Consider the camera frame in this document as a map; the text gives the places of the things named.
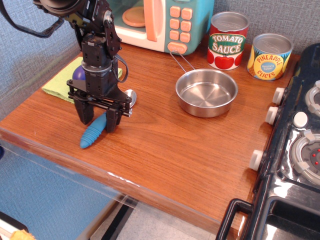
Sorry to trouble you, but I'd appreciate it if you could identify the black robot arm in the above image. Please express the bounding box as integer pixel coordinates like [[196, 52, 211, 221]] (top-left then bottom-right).
[[33, 0, 132, 133]]

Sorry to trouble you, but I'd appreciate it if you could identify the teal toy microwave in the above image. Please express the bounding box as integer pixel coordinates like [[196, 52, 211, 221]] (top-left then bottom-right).
[[109, 0, 215, 55]]

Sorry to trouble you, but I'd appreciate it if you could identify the green folded cloth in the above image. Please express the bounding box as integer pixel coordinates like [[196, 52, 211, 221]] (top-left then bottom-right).
[[41, 56, 123, 105]]

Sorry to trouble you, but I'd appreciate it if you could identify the black toy stove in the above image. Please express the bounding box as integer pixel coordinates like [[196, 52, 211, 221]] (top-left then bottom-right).
[[216, 43, 320, 240]]

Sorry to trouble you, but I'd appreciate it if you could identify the pineapple slices can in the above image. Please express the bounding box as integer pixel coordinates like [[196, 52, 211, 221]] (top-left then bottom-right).
[[247, 33, 294, 81]]

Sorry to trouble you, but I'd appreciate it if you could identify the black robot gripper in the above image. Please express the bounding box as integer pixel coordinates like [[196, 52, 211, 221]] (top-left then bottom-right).
[[66, 63, 132, 133]]

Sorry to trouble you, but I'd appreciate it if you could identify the purple toy eggplant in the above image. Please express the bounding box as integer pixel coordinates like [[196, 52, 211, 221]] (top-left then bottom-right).
[[72, 65, 86, 81]]

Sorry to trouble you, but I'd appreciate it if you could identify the white stove knob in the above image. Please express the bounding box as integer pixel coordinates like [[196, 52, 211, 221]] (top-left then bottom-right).
[[249, 149, 264, 172], [265, 106, 279, 125], [272, 87, 286, 106]]

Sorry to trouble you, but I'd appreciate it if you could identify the small steel saucepan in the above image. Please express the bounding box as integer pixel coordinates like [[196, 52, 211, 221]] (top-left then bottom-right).
[[169, 50, 239, 118]]

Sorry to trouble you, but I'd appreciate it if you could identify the blue handled metal spoon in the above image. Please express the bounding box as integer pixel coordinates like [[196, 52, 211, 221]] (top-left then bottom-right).
[[79, 89, 137, 149]]

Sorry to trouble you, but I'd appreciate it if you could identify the tomato sauce can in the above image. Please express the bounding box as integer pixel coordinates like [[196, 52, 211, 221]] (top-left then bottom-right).
[[207, 11, 250, 70]]

